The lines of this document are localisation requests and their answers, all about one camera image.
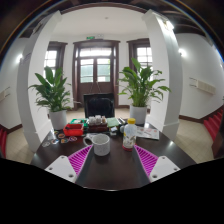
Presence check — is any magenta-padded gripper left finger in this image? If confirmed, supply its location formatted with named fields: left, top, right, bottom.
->
left=44, top=144, right=94, bottom=184

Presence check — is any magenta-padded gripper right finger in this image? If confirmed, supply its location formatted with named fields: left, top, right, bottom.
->
left=133, top=144, right=182, bottom=184

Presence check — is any clear bottle with yellow cap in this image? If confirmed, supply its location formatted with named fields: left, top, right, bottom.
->
left=121, top=117, right=138, bottom=152

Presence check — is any printed paper leaflet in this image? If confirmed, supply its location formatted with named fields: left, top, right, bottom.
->
left=135, top=125, right=161, bottom=141

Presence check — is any red box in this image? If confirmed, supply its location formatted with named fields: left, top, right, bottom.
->
left=62, top=122, right=85, bottom=137

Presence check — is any flat round red coaster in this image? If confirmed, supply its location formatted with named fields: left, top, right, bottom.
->
left=121, top=146, right=136, bottom=153

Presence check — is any white speckled mug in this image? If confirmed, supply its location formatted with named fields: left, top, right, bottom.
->
left=82, top=133, right=111, bottom=157

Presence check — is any leafy plant in white pot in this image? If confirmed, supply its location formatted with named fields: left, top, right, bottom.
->
left=28, top=65, right=76, bottom=131
left=117, top=57, right=172, bottom=126

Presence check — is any green box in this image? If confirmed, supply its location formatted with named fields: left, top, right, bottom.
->
left=69, top=117, right=89, bottom=128

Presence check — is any wooden tray of small jars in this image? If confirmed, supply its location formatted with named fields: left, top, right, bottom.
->
left=87, top=114, right=110, bottom=133

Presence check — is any red carpeted staircase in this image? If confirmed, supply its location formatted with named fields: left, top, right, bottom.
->
left=0, top=128, right=8, bottom=159
left=203, top=106, right=224, bottom=143

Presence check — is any green notebook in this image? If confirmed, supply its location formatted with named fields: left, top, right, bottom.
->
left=106, top=117, right=120, bottom=128

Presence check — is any black chair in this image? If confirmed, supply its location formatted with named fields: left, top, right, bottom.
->
left=82, top=92, right=116, bottom=119

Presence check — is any dark wooden glazed double door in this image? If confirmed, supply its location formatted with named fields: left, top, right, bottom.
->
left=72, top=39, right=121, bottom=111

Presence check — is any dark wooden framed window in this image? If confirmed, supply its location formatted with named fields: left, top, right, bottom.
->
left=126, top=37, right=154, bottom=69
left=43, top=40, right=69, bottom=81

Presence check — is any white wall radiator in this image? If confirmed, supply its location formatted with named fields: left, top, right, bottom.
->
left=0, top=87, right=12, bottom=103
left=189, top=77, right=217, bottom=96

